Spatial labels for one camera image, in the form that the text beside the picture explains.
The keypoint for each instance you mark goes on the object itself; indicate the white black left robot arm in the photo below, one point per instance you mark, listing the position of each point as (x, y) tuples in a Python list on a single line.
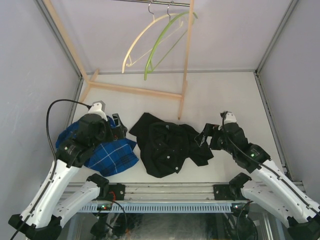
[(45, 216)]

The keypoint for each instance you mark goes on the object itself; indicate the blue slotted cable duct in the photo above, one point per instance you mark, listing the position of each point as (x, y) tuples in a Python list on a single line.
[(167, 207)]

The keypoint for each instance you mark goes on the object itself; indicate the green plastic hanger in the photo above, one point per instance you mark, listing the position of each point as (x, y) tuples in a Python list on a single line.
[(175, 23)]

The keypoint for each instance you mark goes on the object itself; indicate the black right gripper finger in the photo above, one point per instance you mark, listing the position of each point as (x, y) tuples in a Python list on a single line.
[(201, 139), (210, 129)]

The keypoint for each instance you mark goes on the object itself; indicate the black button shirt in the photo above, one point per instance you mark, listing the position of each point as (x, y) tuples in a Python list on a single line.
[(164, 146)]

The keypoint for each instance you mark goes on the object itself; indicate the blue plaid shirt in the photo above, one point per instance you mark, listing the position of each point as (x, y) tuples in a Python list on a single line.
[(108, 158)]

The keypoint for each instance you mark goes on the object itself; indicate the beige plastic hanger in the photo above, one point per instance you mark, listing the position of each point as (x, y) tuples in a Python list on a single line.
[(141, 49)]

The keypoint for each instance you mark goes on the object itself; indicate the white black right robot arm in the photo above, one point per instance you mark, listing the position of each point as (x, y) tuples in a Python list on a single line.
[(264, 183)]

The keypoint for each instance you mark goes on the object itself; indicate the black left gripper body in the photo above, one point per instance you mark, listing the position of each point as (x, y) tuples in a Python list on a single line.
[(106, 135)]

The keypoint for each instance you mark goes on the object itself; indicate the aluminium extrusion rail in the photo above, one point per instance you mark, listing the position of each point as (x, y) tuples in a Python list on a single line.
[(200, 192)]

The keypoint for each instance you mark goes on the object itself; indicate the wooden clothes rack frame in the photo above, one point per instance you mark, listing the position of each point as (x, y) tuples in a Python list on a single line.
[(120, 88)]

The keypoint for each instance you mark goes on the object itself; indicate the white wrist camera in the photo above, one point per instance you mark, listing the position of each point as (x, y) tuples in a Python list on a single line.
[(228, 117), (98, 108)]

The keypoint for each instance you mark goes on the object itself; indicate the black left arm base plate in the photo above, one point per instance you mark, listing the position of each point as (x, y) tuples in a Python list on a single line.
[(117, 191)]

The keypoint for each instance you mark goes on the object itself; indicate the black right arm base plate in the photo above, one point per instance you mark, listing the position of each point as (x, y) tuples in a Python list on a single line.
[(227, 192)]

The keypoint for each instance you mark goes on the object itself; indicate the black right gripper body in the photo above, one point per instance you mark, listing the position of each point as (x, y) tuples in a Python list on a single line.
[(221, 144)]

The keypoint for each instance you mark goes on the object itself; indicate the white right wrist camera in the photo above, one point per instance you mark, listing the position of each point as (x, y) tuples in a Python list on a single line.
[(228, 117)]

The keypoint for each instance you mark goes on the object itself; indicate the metal hanging rod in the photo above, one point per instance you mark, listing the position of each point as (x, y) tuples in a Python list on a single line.
[(157, 2)]

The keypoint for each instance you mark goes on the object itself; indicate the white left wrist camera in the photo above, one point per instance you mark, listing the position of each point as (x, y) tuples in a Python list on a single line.
[(98, 108)]

